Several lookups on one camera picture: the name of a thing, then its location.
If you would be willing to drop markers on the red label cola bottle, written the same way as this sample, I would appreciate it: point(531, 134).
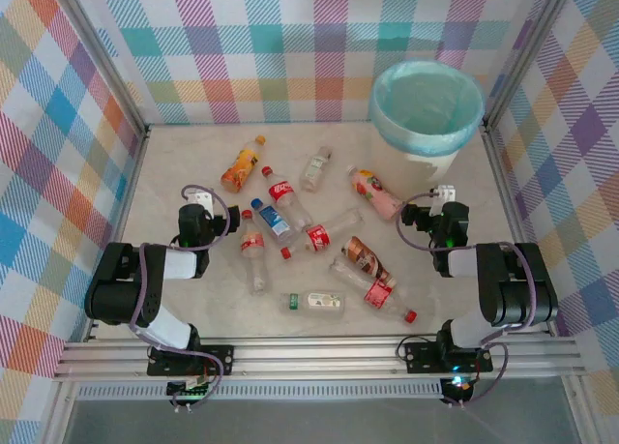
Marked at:
point(253, 250)
point(377, 294)
point(285, 195)
point(319, 236)

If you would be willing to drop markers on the orange juice bottle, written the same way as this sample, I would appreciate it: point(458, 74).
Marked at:
point(240, 168)

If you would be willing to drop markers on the blue label water bottle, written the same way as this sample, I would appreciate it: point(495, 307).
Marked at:
point(272, 221)

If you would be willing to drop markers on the pink yoghurt drink bottle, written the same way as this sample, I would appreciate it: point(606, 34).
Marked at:
point(374, 192)

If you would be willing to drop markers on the brown chocolate drink bottle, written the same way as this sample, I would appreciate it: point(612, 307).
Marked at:
point(365, 260)

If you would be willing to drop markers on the clear bottle with green cap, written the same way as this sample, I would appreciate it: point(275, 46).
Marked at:
point(314, 303)

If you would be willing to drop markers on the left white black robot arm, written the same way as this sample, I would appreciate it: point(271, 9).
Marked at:
point(121, 294)

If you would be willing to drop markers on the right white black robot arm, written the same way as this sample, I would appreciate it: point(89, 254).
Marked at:
point(512, 289)

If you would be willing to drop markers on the right small controller board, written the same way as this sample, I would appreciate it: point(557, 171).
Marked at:
point(457, 386)

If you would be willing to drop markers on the small controller board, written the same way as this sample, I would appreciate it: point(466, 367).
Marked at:
point(186, 391)
point(457, 386)

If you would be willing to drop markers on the left small controller board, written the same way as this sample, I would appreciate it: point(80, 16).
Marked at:
point(186, 391)

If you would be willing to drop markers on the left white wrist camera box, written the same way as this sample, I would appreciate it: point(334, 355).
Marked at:
point(200, 198)

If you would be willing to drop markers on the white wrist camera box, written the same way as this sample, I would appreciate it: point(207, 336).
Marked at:
point(444, 193)
point(200, 198)

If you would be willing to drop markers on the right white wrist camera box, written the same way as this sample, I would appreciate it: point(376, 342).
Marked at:
point(444, 193)

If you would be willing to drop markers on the aluminium side rail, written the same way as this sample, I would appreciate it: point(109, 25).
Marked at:
point(133, 173)
point(503, 183)

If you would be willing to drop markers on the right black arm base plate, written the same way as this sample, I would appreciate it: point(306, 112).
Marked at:
point(418, 357)

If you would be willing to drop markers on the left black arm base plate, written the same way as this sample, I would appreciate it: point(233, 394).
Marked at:
point(220, 359)

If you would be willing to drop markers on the wide aluminium mounting rail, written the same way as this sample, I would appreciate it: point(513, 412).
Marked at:
point(314, 357)

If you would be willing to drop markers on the aluminium frame post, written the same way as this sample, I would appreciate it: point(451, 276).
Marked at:
point(104, 62)
point(527, 52)

